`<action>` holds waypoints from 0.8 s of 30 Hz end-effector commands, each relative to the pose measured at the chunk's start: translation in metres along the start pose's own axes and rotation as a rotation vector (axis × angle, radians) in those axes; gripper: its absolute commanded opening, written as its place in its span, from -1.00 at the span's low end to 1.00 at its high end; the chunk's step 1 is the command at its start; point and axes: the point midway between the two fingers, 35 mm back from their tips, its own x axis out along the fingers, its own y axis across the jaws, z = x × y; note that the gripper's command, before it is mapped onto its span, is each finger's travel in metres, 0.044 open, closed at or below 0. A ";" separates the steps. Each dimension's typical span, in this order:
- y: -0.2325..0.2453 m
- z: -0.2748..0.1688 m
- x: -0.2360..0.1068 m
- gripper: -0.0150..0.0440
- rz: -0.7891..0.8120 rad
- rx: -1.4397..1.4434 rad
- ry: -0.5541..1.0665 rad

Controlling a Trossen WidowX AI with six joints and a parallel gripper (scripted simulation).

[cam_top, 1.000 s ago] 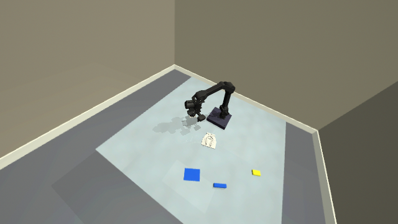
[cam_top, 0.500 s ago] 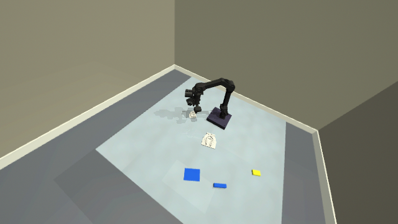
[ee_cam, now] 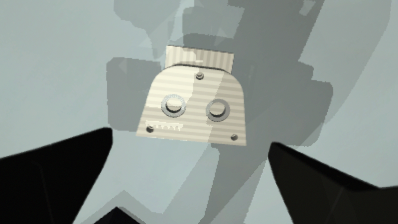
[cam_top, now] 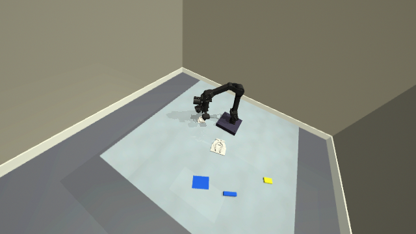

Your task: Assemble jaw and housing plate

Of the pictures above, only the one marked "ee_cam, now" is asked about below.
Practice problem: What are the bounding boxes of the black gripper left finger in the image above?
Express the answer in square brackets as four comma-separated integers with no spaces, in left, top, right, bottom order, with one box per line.
[0,127,113,224]

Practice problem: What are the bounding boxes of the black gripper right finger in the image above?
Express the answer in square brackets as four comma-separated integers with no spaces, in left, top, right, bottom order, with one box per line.
[268,142,398,224]

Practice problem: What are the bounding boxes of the beige metal housing plate with two holes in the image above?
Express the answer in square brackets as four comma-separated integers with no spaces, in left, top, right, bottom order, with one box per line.
[136,64,246,146]

